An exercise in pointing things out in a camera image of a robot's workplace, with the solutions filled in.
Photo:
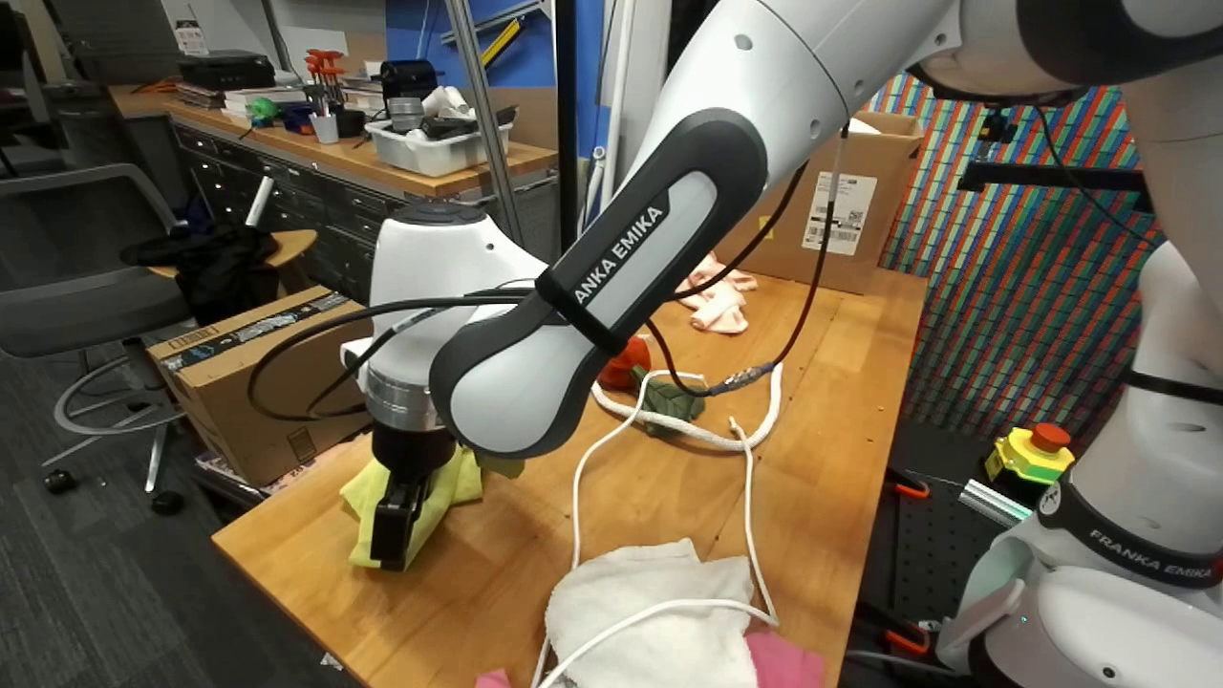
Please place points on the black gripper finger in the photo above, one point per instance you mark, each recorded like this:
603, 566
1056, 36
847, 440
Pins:
422, 519
392, 528

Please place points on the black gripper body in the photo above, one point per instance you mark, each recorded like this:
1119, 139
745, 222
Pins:
410, 459

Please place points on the yellow cloth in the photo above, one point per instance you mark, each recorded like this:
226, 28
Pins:
454, 492

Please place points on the white towel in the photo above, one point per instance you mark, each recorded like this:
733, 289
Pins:
653, 612

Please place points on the dark green cloth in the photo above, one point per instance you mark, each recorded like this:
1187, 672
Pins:
672, 405

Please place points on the hot pink cloth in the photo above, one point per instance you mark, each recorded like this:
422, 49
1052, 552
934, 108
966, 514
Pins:
787, 663

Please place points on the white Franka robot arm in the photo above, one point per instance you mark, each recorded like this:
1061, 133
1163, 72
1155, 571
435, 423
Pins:
662, 232

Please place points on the cardboard box with black tape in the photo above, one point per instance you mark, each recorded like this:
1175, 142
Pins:
255, 385

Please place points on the round wooden stool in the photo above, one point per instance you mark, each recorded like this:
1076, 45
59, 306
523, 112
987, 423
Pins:
298, 246

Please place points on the grey workbench with wooden top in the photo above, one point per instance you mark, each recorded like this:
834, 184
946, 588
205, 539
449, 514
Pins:
318, 194

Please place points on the white plastic bin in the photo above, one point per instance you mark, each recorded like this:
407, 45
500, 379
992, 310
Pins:
435, 152

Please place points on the silver tripod pole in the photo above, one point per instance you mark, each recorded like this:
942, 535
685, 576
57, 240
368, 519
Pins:
482, 129

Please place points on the black pole stand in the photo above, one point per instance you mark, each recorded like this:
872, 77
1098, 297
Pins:
566, 129

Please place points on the grey office chair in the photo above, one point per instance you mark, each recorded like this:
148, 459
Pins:
77, 306

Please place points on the orange clamp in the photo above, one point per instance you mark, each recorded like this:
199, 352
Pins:
906, 637
906, 487

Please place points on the cardboard box with white label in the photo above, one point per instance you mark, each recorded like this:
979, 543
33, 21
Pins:
864, 217

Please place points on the clear plastic packing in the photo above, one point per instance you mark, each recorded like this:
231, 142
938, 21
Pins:
864, 124

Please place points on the yellow red emergency stop button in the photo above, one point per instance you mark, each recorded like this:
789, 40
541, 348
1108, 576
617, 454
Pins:
1030, 455

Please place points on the black mounted camera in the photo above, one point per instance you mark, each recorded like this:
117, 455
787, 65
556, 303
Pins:
999, 124

